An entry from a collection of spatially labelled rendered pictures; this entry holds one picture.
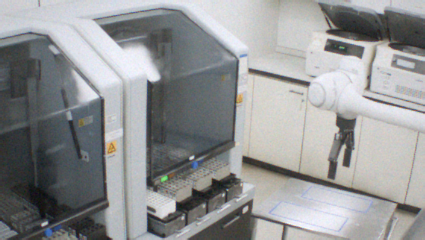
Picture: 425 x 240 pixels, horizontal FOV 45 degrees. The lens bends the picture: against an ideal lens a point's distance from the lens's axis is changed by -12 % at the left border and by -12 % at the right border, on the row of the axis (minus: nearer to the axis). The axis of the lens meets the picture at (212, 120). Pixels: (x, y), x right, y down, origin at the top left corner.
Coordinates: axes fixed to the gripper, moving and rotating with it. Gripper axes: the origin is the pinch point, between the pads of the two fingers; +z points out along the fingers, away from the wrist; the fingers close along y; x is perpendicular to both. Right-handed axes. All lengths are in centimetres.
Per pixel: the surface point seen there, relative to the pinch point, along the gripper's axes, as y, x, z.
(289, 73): 218, 138, 30
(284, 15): 282, 179, -7
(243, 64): 49, 75, -16
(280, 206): 27, 36, 38
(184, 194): 5, 74, 36
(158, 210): -15, 71, 35
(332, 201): 47, 18, 38
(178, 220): -8, 66, 41
